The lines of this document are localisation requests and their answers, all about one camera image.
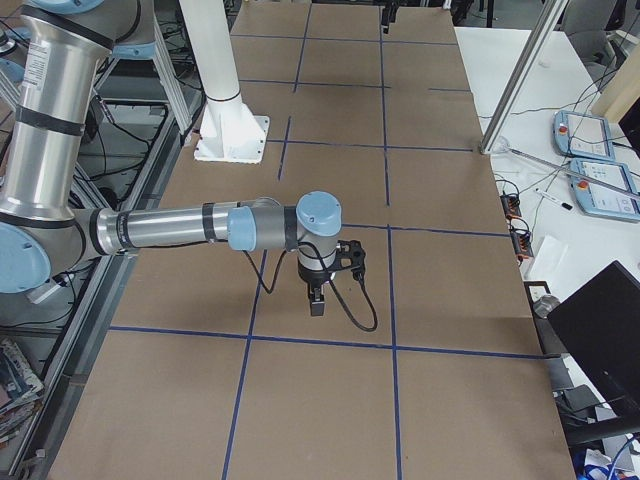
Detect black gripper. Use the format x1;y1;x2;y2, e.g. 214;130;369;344
298;264;332;316

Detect stack of books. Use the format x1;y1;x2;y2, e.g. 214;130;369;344
1;336;45;442

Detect white mounting pillar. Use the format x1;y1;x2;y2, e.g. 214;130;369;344
180;0;270;164

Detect orange black connector strip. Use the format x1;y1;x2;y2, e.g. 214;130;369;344
500;193;534;264

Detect upper blue teach pendant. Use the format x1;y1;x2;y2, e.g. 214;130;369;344
553;110;615;161

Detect blue teach pendant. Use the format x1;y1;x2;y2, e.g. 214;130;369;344
553;110;615;161
570;157;639;223

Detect wooden board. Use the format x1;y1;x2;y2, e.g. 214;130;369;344
591;45;640;123

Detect black marker pen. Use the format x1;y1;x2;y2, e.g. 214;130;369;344
535;188;573;211

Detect white power strip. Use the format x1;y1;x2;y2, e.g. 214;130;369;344
26;273;74;305

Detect lower blue teach pendant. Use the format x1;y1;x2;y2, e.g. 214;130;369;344
570;157;639;223

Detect black monitor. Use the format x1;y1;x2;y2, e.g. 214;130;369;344
548;260;639;416

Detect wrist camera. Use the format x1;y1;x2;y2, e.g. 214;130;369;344
335;240;366;282

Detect black camera cable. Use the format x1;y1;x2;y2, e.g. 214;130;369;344
242;242;379;331

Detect aluminium frame post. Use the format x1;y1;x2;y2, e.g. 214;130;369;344
479;0;568;154

